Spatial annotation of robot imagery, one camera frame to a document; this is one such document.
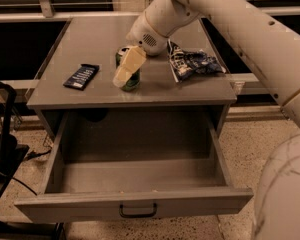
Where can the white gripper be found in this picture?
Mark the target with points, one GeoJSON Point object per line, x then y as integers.
{"type": "Point", "coordinates": [147, 34]}

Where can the green soda can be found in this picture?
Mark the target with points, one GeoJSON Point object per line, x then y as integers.
{"type": "Point", "coordinates": [134, 80]}

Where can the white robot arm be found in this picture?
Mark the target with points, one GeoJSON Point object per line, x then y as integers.
{"type": "Point", "coordinates": [272, 52]}

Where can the open grey top drawer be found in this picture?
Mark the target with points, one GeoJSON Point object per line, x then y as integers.
{"type": "Point", "coordinates": [171, 157]}

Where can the blue crumpled chip bag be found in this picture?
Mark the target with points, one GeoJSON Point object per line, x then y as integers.
{"type": "Point", "coordinates": [184, 64]}

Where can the dark blue snack bar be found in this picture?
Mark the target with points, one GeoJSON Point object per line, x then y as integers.
{"type": "Point", "coordinates": [81, 78]}

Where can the grey metal cabinet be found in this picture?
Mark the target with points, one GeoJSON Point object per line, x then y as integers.
{"type": "Point", "coordinates": [95, 40]}

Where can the metal window railing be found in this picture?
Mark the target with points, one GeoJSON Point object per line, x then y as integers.
{"type": "Point", "coordinates": [56, 10]}

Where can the black chair base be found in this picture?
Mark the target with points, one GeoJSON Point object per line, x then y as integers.
{"type": "Point", "coordinates": [11, 152]}

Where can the black drawer handle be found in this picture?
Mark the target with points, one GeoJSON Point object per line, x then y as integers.
{"type": "Point", "coordinates": [137, 212]}

